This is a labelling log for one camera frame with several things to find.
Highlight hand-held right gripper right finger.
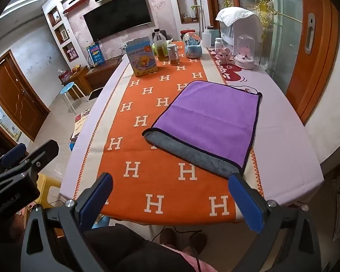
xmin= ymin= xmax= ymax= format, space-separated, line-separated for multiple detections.
xmin=228 ymin=173 xmax=321 ymax=272

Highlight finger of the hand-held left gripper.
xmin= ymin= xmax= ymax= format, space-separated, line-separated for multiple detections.
xmin=0 ymin=143 xmax=28 ymax=175
xmin=18 ymin=140 xmax=59 ymax=182

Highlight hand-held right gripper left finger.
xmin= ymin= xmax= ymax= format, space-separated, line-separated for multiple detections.
xmin=20 ymin=172 xmax=114 ymax=272

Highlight purple towel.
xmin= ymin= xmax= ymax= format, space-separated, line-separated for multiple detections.
xmin=142 ymin=81 xmax=263 ymax=179

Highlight yellow plastic stool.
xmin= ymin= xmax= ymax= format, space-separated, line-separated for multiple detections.
xmin=34 ymin=173 xmax=63 ymax=207

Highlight stack of books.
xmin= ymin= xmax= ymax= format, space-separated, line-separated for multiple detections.
xmin=69 ymin=109 xmax=92 ymax=142

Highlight wooden room door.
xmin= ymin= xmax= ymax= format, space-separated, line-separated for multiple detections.
xmin=0 ymin=49 xmax=50 ymax=142

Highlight person's dark trousers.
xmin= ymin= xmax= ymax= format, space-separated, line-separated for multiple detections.
xmin=83 ymin=224 xmax=196 ymax=272

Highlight brown slipper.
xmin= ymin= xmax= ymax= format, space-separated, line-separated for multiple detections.
xmin=160 ymin=228 xmax=176 ymax=245
xmin=188 ymin=232 xmax=207 ymax=254

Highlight blue round stool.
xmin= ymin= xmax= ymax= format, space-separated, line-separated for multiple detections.
xmin=59 ymin=82 xmax=90 ymax=114

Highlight orange letter-print blanket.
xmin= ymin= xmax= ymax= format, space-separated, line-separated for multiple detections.
xmin=74 ymin=41 xmax=264 ymax=226

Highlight lilac tablecloth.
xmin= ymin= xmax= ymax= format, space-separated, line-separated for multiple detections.
xmin=59 ymin=41 xmax=325 ymax=224

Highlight red tissue box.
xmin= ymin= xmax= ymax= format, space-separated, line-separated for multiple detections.
xmin=58 ymin=69 xmax=71 ymax=84

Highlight pink garment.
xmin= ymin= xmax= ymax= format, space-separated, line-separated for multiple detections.
xmin=159 ymin=244 xmax=216 ymax=272

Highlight wooden television cabinet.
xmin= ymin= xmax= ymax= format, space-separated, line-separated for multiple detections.
xmin=71 ymin=59 xmax=122 ymax=97

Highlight blue picture board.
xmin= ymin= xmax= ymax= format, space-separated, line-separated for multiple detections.
xmin=86 ymin=42 xmax=106 ymax=66

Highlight blue duck-print box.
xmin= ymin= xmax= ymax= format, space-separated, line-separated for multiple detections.
xmin=126 ymin=37 xmax=158 ymax=78

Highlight pink plush toy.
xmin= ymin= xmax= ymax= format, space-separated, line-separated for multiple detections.
xmin=215 ymin=48 xmax=233 ymax=64

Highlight glass dome ornament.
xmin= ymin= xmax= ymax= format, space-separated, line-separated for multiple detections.
xmin=235 ymin=34 xmax=256 ymax=70

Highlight clear oil bottle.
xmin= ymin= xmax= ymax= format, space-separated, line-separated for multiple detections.
xmin=152 ymin=31 xmax=169 ymax=61

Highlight glass jar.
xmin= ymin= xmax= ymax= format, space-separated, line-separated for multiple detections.
xmin=167 ymin=43 xmax=180 ymax=66

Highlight blue snow globe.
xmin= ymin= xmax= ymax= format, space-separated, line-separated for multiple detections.
xmin=182 ymin=32 xmax=203 ymax=59

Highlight white plastic bottle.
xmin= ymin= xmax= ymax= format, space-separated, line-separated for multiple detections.
xmin=202 ymin=28 xmax=216 ymax=49

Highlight white cloth-covered appliance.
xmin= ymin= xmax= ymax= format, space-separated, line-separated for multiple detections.
xmin=215 ymin=6 xmax=263 ymax=49

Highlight gold hanging ornament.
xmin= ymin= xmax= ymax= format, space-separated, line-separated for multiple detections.
xmin=253 ymin=0 xmax=278 ymax=40

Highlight wall poster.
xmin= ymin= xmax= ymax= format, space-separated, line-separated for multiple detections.
xmin=0 ymin=96 xmax=20 ymax=142

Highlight black cable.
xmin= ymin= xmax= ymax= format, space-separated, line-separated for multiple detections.
xmin=173 ymin=225 xmax=202 ymax=272

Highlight red wall shelf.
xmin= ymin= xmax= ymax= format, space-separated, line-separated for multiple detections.
xmin=63 ymin=0 xmax=90 ymax=14

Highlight wooden sliding door frame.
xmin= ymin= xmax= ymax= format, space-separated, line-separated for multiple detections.
xmin=286 ymin=0 xmax=340 ymax=125

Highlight black wall television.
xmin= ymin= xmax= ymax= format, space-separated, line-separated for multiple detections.
xmin=83 ymin=0 xmax=153 ymax=42

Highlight silver door handle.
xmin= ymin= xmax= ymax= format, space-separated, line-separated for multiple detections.
xmin=304 ymin=13 xmax=316 ymax=55

